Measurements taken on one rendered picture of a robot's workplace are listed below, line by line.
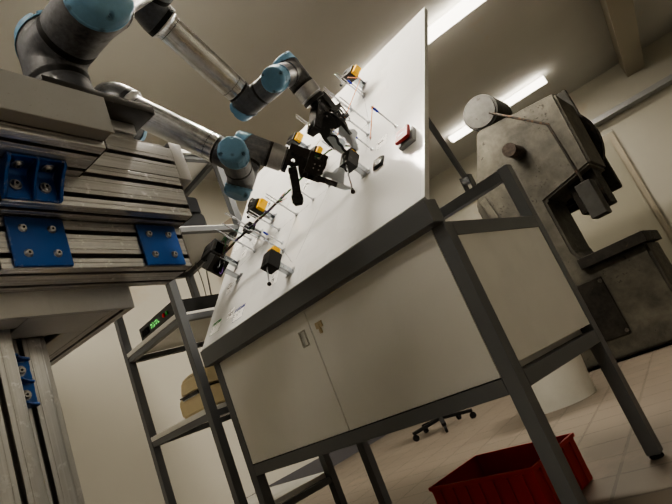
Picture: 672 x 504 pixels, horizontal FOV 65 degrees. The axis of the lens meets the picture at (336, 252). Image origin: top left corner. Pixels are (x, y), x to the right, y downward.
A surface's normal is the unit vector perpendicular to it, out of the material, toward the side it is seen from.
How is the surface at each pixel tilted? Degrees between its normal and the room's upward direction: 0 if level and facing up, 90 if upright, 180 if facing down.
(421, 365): 90
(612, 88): 90
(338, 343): 90
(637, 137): 90
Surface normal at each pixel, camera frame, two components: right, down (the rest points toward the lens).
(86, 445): 0.75, -0.45
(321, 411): -0.68, 0.07
